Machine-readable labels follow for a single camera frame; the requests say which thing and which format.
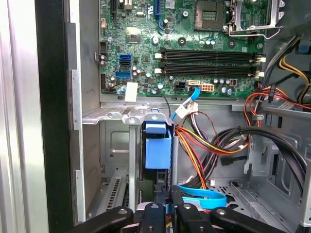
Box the hard disk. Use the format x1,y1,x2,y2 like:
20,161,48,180
139,109,177,204

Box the grey power supply unit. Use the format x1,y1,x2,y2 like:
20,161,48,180
281,0,311,37

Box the grey metal disk bay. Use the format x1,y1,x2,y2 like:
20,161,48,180
82,102,176,219

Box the grey optical drive cage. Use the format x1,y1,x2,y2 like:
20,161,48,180
230,104,311,233

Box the green motherboard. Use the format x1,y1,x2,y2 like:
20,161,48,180
99,0,267,99

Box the orange red power wire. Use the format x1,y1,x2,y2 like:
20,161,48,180
174,84,311,192

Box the yellow black wire bundle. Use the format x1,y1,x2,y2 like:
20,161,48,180
264,35,311,104

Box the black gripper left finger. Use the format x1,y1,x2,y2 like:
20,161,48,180
65,184,170,233

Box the black RAM slot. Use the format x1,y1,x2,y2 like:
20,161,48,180
160,62,265,69
154,68,267,78
154,54,267,62
160,48,265,55

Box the black open PC case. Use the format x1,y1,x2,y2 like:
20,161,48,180
35,0,311,233

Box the blue expansion slot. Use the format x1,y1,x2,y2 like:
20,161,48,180
155,0,164,33

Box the blue data wire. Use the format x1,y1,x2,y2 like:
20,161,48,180
165,86,228,219

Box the black cable bundle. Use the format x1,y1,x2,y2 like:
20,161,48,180
204,125,308,196

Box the metal socket cover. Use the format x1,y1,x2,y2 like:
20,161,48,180
225,0,285,33

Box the black expansion slot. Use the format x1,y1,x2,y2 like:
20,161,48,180
110,0,118,28

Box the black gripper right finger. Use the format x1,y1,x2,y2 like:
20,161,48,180
171,185,287,233

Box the metal locking lever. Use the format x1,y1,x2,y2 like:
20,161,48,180
228,25,285,40

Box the CPU socket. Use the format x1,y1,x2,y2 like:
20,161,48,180
193,0,226,32

